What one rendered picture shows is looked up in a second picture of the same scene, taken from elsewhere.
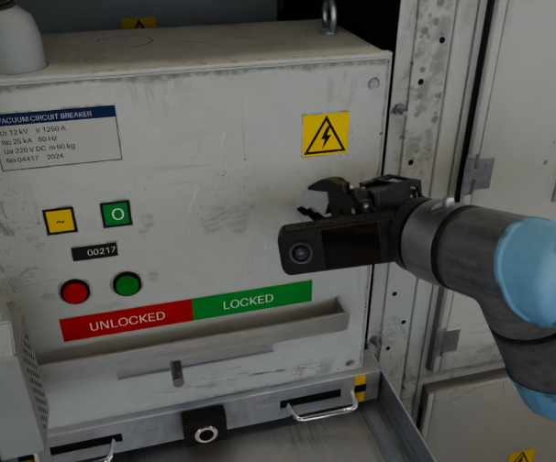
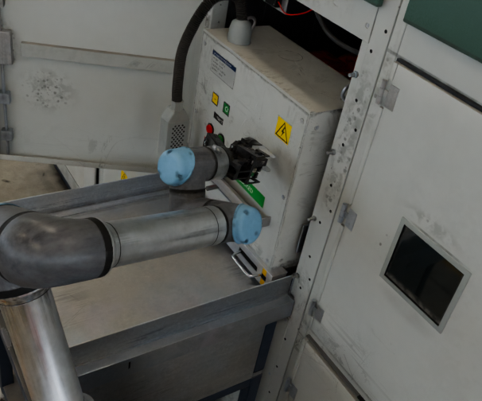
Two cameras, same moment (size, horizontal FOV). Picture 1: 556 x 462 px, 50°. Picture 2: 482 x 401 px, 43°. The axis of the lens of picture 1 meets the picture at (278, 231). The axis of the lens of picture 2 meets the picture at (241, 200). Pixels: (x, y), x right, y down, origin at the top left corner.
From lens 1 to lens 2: 1.28 m
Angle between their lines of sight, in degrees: 55
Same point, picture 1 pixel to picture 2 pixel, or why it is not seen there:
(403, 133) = (332, 167)
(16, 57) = (231, 36)
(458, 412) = (312, 372)
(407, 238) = not seen: hidden behind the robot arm
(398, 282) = (312, 251)
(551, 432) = not seen: outside the picture
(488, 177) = (351, 223)
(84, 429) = not seen: hidden behind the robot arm
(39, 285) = (205, 118)
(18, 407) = (163, 142)
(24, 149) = (215, 66)
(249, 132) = (262, 108)
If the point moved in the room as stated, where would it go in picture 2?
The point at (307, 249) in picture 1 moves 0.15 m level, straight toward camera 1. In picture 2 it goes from (206, 142) to (142, 142)
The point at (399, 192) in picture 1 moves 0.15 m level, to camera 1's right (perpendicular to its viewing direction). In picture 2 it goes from (246, 153) to (267, 192)
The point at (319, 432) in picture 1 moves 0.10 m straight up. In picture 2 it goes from (239, 276) to (245, 248)
